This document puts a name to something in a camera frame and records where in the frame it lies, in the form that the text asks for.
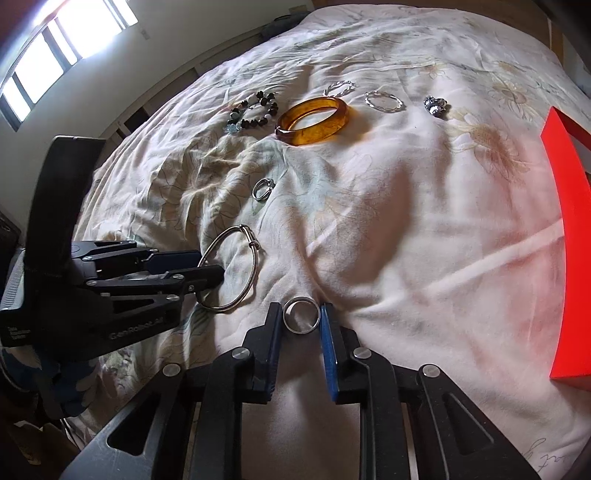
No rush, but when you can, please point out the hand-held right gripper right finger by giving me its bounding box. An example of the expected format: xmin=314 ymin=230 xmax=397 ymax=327
xmin=320 ymin=302 xmax=541 ymax=480

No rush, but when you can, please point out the amber bangle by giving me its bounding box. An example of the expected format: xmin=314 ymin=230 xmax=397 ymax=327
xmin=275 ymin=97 xmax=350 ymax=147

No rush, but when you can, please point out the dark object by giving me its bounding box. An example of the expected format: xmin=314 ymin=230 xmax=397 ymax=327
xmin=259 ymin=13 xmax=308 ymax=47

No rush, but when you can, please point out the silver twisted bracelet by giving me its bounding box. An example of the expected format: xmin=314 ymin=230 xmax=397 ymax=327
xmin=324 ymin=79 xmax=357 ymax=97
xmin=364 ymin=91 xmax=404 ymax=113

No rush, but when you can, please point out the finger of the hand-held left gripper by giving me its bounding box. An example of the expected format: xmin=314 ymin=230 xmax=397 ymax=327
xmin=69 ymin=239 xmax=202 ymax=278
xmin=85 ymin=264 xmax=225 ymax=324

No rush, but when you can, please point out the floral blanket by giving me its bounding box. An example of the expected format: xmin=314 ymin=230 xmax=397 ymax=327
xmin=69 ymin=0 xmax=591 ymax=480

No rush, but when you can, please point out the silver band ring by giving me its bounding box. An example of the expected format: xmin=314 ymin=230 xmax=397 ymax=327
xmin=282 ymin=296 xmax=320 ymax=334

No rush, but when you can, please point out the blue clothing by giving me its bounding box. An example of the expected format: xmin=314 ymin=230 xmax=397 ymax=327
xmin=37 ymin=360 xmax=100 ymax=416

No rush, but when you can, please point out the large silver bangle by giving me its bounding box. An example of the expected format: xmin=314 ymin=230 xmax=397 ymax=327
xmin=194 ymin=224 xmax=263 ymax=315

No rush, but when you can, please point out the dark beaded bracelet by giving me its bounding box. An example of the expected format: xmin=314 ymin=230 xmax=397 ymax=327
xmin=225 ymin=91 xmax=280 ymax=137

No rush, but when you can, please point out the window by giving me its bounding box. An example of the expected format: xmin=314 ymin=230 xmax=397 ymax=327
xmin=0 ymin=0 xmax=153 ymax=132

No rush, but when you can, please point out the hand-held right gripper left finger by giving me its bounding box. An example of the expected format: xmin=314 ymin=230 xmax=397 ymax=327
xmin=60 ymin=302 xmax=283 ymax=480

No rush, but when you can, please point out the small silver ring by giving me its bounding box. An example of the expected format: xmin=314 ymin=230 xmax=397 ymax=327
xmin=252 ymin=178 xmax=278 ymax=201

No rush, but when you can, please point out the red box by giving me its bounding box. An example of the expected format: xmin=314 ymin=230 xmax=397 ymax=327
xmin=540 ymin=107 xmax=591 ymax=384

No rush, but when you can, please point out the silver ornate ring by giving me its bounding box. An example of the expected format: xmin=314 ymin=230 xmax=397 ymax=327
xmin=424 ymin=95 xmax=450 ymax=118

